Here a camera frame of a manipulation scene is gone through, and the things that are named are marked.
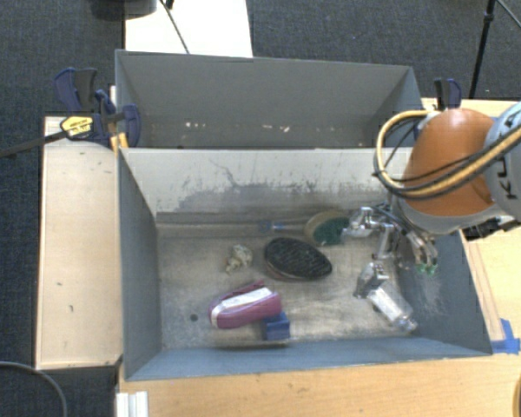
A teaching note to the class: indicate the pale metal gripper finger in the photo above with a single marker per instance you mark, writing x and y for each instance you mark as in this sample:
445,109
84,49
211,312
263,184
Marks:
359,224
370,279

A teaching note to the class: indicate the black oval ribbed case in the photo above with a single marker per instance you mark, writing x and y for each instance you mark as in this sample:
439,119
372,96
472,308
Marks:
297,259

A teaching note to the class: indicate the blue block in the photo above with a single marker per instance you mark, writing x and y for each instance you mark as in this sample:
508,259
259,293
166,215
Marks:
277,326

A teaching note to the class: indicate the grey metal bin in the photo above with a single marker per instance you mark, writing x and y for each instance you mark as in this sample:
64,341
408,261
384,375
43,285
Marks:
243,180

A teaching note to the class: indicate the cream crumpled lump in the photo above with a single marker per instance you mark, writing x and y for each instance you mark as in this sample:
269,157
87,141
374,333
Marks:
239,258

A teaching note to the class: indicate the purple and white stapler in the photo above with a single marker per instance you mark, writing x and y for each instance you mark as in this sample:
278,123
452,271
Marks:
245,306

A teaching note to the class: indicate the pale wood board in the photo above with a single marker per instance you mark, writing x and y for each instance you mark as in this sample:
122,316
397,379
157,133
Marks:
78,250

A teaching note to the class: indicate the black cylinder on white bracket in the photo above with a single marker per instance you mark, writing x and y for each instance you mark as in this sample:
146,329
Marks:
482,229

